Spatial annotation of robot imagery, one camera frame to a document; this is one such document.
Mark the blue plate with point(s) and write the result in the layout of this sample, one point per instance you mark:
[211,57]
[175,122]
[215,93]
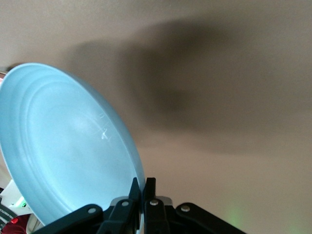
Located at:
[68,136]

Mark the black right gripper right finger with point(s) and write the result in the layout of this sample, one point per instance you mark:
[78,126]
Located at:
[156,219]

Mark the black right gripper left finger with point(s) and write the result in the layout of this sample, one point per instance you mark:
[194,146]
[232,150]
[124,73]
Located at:
[117,214]

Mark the brown table cloth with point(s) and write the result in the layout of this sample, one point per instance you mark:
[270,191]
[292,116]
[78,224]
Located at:
[219,73]

